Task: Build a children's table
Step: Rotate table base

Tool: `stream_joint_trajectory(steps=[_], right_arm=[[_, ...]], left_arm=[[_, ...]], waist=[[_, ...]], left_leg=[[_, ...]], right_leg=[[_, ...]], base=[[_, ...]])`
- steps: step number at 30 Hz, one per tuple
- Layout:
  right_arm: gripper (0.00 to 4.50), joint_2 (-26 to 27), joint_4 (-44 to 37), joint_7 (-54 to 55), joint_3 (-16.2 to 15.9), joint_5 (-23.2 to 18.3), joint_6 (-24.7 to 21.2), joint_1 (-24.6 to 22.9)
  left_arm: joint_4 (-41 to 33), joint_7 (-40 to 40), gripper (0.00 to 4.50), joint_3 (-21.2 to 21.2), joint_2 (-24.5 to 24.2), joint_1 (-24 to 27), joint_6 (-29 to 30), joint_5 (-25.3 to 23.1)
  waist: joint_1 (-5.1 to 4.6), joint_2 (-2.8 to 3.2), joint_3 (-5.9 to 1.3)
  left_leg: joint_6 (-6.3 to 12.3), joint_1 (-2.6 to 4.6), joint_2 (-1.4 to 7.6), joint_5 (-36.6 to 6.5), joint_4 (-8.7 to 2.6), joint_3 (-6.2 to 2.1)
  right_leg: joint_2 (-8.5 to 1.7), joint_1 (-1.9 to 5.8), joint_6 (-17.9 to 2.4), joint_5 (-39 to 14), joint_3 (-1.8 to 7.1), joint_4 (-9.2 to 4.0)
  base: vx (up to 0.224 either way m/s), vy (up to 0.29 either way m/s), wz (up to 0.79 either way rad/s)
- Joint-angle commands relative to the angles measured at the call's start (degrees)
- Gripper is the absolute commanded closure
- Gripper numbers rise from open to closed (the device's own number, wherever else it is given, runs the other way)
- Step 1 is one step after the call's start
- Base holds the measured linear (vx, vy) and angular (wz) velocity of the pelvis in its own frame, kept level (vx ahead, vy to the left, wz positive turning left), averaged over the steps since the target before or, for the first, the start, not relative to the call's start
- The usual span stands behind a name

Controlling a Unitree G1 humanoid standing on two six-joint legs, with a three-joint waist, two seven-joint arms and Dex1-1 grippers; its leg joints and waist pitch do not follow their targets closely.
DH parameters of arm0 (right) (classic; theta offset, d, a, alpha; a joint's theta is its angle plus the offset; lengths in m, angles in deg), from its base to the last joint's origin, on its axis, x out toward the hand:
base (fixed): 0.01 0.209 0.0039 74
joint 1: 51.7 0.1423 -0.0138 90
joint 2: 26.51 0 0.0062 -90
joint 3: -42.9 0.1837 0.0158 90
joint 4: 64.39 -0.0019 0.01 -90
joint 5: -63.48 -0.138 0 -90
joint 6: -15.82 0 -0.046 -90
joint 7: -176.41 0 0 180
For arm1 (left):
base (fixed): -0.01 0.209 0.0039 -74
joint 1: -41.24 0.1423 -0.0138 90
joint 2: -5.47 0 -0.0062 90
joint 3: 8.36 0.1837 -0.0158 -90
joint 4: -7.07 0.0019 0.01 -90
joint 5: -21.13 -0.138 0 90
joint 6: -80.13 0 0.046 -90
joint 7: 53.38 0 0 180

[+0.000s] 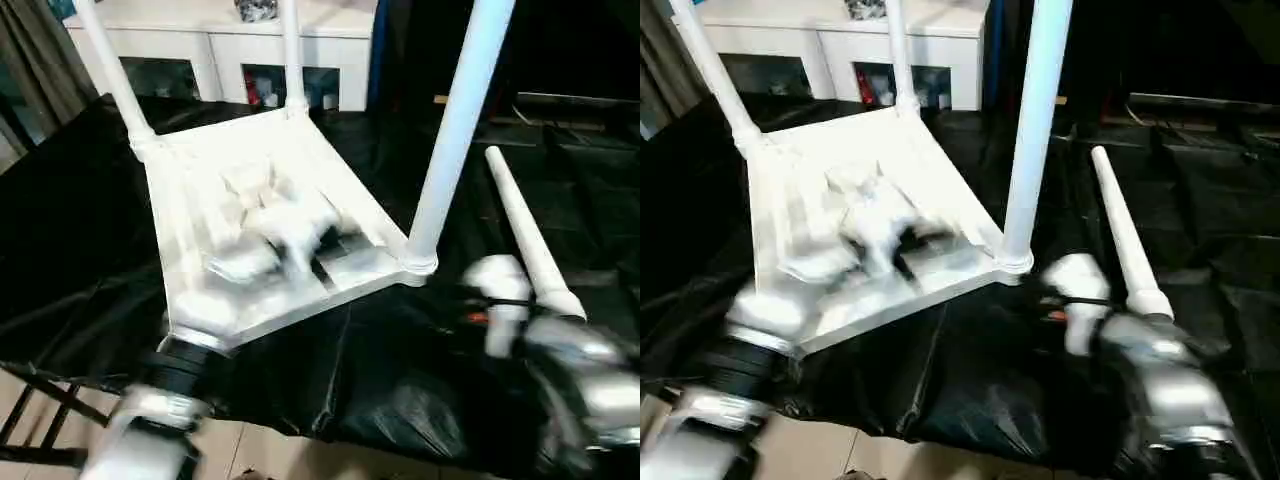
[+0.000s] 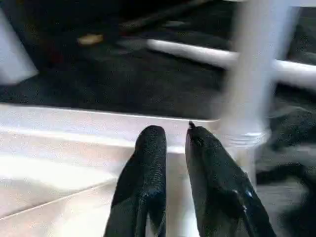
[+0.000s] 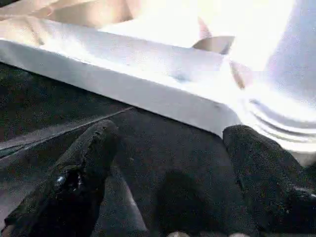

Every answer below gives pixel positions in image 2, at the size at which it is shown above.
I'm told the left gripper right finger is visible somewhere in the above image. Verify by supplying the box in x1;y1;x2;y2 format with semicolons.
185;120;277;237

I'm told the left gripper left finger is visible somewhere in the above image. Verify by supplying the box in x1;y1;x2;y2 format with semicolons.
105;124;168;237

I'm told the white plastic table top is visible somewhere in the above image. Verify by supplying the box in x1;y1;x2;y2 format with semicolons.
0;103;270;237

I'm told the white plastic table leg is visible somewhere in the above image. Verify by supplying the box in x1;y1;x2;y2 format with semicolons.
146;39;316;91
218;0;302;149

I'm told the small tan tag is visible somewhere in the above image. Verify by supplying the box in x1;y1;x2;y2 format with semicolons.
77;34;105;47

